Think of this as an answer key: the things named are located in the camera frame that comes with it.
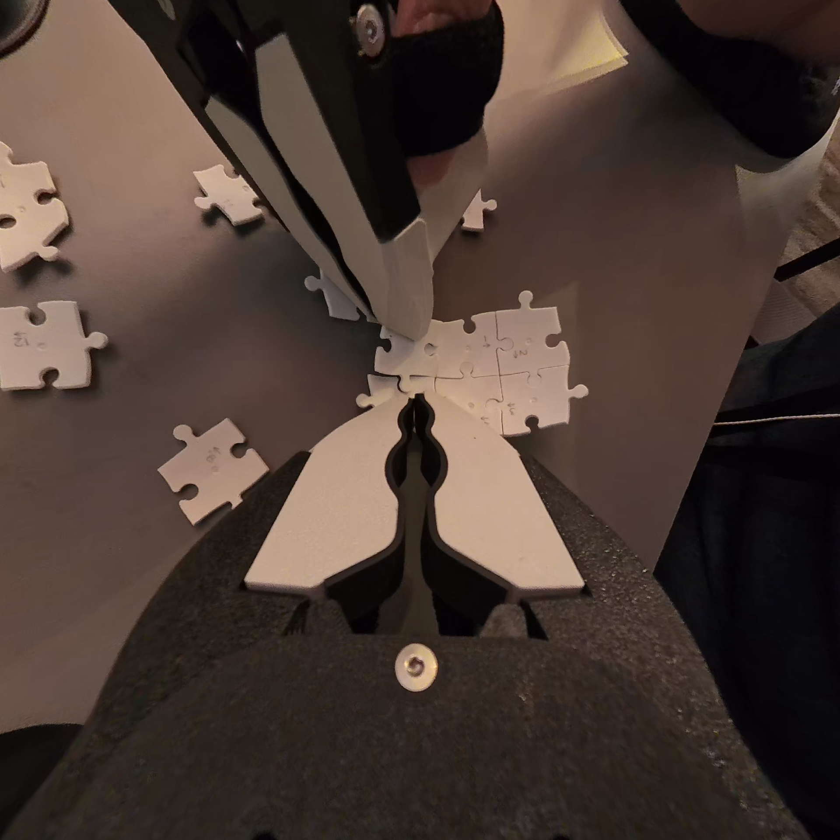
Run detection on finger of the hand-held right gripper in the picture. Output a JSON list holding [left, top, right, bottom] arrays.
[[252, 31, 437, 342], [205, 97, 379, 322]]

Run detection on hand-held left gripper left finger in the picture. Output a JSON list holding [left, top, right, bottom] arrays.
[[243, 395, 417, 636]]

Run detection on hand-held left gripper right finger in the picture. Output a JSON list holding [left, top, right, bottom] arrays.
[[417, 392, 586, 637]]

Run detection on joined puzzle piece section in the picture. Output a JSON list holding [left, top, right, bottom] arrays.
[[356, 290, 589, 438]]

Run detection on white puzzle pieces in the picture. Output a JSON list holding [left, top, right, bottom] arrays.
[[0, 141, 500, 526]]

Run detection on person's right forearm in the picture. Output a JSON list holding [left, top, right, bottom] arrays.
[[679, 0, 840, 47]]

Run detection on black round ball stand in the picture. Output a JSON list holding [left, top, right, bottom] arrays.
[[0, 0, 52, 59]]

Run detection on person's right hand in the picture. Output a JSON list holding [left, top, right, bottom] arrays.
[[392, 0, 505, 193]]

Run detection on black chair base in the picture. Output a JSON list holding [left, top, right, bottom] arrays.
[[773, 248, 840, 284]]

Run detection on white drawstring cord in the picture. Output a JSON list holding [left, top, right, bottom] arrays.
[[712, 413, 840, 429]]

